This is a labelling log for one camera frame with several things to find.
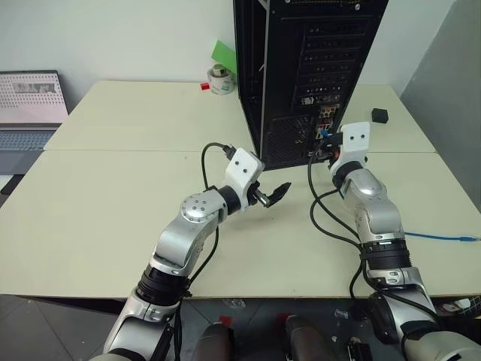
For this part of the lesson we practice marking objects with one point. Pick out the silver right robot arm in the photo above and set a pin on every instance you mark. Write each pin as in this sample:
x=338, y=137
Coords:
x=379, y=225

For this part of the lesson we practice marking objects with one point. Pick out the grey open laptop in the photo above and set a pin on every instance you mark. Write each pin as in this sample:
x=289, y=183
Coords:
x=26, y=109

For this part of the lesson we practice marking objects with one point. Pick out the green paper card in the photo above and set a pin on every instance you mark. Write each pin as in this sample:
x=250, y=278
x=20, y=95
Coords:
x=224, y=54

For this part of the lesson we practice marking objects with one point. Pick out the small black box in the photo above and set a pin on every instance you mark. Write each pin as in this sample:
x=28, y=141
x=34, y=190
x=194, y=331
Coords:
x=380, y=115

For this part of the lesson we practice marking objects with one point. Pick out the black block with white stripes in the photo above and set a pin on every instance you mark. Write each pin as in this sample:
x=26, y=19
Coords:
x=359, y=349

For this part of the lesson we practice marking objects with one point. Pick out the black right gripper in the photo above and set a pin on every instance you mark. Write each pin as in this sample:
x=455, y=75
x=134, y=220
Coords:
x=332, y=152

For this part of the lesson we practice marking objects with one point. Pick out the black computer tower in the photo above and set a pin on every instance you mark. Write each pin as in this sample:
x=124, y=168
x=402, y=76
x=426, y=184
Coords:
x=285, y=75

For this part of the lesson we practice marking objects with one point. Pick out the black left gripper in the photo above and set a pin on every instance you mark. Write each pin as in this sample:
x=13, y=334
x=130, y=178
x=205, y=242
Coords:
x=260, y=195

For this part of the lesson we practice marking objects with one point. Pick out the dark rounded shape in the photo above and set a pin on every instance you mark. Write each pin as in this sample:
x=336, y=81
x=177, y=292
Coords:
x=215, y=344
x=306, y=338

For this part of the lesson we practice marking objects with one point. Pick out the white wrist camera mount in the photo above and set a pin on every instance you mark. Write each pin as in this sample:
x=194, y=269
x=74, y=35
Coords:
x=357, y=137
x=243, y=165

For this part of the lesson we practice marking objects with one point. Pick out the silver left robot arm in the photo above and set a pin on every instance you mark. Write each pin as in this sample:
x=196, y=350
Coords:
x=176, y=240

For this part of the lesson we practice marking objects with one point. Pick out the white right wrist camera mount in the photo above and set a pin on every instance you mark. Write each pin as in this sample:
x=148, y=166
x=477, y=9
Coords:
x=357, y=137

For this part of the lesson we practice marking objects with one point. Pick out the white label tape roll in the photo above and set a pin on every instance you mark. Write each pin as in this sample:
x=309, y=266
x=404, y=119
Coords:
x=221, y=80

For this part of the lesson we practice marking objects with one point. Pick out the small red block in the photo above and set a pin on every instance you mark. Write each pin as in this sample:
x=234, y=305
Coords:
x=204, y=85

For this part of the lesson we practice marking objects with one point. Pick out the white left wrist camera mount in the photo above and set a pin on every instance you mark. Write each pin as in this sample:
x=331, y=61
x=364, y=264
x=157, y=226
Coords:
x=243, y=165

